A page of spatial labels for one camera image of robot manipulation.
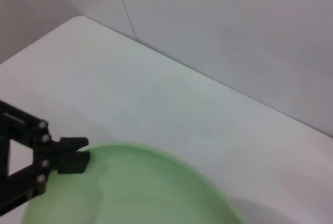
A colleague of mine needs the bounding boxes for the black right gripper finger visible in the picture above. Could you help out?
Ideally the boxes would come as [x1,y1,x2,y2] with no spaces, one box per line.
[0,100,90,155]
[0,150,91,218]

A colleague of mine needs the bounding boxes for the green plate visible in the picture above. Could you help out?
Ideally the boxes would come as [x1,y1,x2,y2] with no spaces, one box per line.
[20,142,248,224]

